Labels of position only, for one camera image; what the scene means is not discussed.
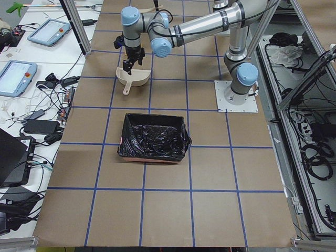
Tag white crumpled cloth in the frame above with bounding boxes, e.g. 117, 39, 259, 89
270, 45, 303, 68

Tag blue teach pendant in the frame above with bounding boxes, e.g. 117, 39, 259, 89
1, 60, 37, 97
27, 19, 71, 47

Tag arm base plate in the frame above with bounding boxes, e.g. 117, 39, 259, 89
214, 80, 259, 113

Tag aluminium frame post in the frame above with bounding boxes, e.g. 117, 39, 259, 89
60, 0, 92, 56

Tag beige hand brush black bristles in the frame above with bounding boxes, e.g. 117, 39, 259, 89
139, 7, 156, 13

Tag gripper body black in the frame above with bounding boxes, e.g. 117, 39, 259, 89
125, 46, 145, 65

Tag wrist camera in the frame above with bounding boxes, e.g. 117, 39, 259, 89
113, 35, 125, 49

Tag pink bin black liner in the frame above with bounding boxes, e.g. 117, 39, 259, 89
118, 113, 192, 163

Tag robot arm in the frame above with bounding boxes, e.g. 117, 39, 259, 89
114, 1, 267, 96

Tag blue teach pendant far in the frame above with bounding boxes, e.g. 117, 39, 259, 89
27, 19, 71, 47

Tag green-handled grabber tool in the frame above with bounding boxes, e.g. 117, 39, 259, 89
6, 2, 61, 15

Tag black power adapter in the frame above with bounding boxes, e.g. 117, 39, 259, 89
24, 120, 60, 134

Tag blue teach pendant near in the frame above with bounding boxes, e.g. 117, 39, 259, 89
1, 60, 37, 97

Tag beige plastic dustpan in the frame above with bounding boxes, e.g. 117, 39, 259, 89
116, 67, 151, 96

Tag black laptop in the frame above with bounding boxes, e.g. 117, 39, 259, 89
1, 130, 36, 188

